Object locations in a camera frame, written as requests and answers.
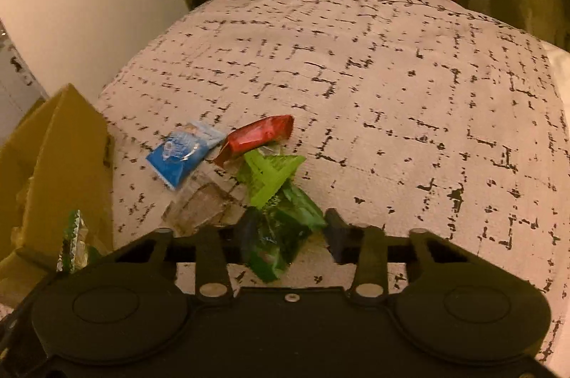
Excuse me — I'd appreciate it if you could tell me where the dark green snack packet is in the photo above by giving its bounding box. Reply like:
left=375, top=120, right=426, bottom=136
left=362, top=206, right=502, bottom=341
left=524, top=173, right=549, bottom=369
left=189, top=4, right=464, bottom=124
left=238, top=180, right=327, bottom=283

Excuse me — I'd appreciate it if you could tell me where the light green snack packet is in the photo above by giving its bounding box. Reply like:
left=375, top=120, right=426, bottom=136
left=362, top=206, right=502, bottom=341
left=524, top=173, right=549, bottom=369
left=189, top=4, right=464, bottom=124
left=236, top=148, right=305, bottom=209

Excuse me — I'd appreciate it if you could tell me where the clear snack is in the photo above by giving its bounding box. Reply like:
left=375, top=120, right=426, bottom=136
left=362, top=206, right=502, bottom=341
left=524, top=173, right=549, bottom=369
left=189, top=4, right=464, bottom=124
left=56, top=210, right=89, bottom=274

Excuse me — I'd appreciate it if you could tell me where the clear plastic snack wrapper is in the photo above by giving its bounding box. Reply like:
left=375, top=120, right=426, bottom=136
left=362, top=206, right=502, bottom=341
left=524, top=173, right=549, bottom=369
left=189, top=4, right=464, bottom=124
left=161, top=177, right=243, bottom=236

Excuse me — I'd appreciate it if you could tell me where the blue snack packet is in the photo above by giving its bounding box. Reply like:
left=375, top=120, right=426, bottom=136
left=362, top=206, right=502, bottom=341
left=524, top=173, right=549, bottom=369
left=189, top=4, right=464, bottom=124
left=146, top=121, right=226, bottom=190

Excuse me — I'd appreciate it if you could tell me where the white patterned bed cover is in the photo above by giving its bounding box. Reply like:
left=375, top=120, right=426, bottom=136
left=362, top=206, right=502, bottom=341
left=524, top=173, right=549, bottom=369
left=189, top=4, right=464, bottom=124
left=95, top=0, right=569, bottom=364

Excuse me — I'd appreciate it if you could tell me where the red candy bar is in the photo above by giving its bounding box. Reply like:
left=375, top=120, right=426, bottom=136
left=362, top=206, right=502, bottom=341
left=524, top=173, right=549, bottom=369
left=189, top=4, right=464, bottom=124
left=213, top=115, right=295, bottom=167

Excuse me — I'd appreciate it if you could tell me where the brown cardboard box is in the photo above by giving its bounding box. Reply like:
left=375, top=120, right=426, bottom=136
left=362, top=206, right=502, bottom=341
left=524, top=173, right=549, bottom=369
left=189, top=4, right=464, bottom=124
left=1, top=85, right=113, bottom=307

